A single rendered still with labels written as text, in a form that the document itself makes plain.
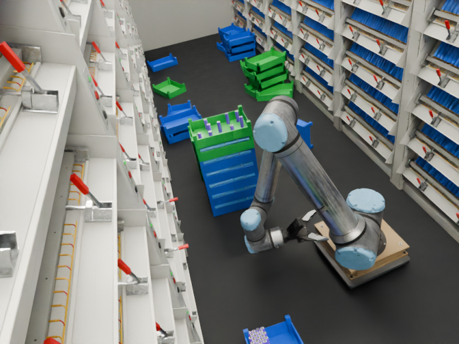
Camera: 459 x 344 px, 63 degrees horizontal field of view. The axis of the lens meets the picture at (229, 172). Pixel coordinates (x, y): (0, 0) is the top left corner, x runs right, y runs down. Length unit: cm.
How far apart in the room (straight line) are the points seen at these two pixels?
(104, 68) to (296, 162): 68
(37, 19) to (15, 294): 48
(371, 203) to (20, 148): 138
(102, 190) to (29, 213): 34
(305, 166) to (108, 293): 90
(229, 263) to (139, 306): 123
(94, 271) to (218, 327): 125
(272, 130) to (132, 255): 61
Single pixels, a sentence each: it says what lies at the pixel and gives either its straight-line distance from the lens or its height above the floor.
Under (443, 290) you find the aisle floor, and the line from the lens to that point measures 190.
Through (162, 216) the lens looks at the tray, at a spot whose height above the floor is 53.
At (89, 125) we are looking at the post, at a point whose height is 119.
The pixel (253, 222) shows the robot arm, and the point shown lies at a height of 34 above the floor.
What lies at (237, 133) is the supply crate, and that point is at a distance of 189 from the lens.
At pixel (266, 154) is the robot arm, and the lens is 150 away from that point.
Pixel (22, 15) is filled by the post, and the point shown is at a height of 140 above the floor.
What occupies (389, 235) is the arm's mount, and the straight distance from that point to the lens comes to 188.
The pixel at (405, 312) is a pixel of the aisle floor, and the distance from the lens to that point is 180.
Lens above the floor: 150
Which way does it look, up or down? 37 degrees down
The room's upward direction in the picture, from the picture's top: 12 degrees counter-clockwise
